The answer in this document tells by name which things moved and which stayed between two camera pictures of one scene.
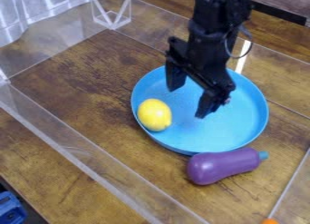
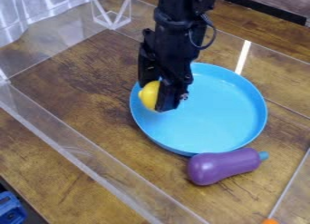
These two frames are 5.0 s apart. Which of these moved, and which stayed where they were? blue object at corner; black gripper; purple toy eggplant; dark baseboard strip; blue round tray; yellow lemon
Moved: black gripper; yellow lemon
Stayed: blue round tray; blue object at corner; purple toy eggplant; dark baseboard strip
